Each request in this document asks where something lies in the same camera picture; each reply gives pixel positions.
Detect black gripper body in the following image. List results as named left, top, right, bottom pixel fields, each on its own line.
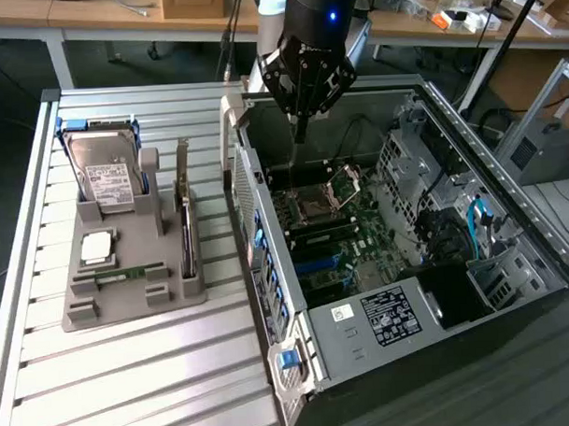
left=279, top=0, right=361, bottom=68

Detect green graphics card black cooler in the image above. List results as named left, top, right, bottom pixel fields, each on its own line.
left=172, top=136, right=200, bottom=279

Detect grey open PC case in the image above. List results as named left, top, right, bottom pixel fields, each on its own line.
left=218, top=69, right=569, bottom=426

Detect metal socket cover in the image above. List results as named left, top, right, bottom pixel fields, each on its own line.
left=327, top=165, right=363, bottom=207

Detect CPU socket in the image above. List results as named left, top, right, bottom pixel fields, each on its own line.
left=287, top=182, right=342, bottom=223

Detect orange box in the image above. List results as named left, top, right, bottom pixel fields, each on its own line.
left=430, top=9, right=453, bottom=32

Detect black RAM stick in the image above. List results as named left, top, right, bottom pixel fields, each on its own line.
left=288, top=220, right=361, bottom=251

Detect green motherboard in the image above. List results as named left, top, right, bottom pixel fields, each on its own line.
left=267, top=161, right=413, bottom=310

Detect white box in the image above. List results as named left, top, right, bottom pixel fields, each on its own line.
left=462, top=11, right=503, bottom=34

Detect black monitor stand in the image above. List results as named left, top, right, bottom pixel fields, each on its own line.
left=480, top=0, right=517, bottom=23

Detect black stand pole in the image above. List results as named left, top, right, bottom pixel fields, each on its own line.
left=454, top=0, right=559, bottom=119

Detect blue expansion slot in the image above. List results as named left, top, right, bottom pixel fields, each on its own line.
left=292, top=252, right=345, bottom=277

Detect hard disk in blue caddy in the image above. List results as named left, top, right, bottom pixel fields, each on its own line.
left=55, top=113, right=148, bottom=217

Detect wooden desk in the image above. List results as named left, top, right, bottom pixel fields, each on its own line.
left=0, top=0, right=263, bottom=93
left=364, top=0, right=569, bottom=121

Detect grey plastic parts rack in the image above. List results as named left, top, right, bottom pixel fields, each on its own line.
left=55, top=145, right=209, bottom=334

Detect grey computer tower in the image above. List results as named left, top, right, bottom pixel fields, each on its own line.
left=493, top=114, right=569, bottom=188

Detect open cardboard box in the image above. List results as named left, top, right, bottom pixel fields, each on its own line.
left=542, top=0, right=569, bottom=32

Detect silver CPU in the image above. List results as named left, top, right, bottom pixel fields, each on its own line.
left=78, top=229, right=118, bottom=268

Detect green RAM stick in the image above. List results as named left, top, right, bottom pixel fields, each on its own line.
left=93, top=265, right=149, bottom=282

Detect grey power supply unit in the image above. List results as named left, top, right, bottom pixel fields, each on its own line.
left=305, top=275, right=448, bottom=382

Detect blue case release latch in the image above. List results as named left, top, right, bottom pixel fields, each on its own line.
left=276, top=347, right=303, bottom=371

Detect black hanging cables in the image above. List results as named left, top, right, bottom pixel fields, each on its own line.
left=213, top=0, right=249, bottom=83

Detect white cable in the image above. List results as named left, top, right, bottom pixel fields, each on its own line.
left=110, top=0, right=160, bottom=18

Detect black power wire bundle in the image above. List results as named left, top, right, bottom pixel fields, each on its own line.
left=412, top=206, right=477, bottom=268

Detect blue disk wire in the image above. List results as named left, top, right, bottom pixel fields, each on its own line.
left=464, top=193, right=496, bottom=263

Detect aluminium profile frame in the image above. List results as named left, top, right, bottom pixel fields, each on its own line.
left=524, top=56, right=569, bottom=124

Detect grey disk bay bracket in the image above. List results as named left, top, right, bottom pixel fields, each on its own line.
left=465, top=246, right=539, bottom=313

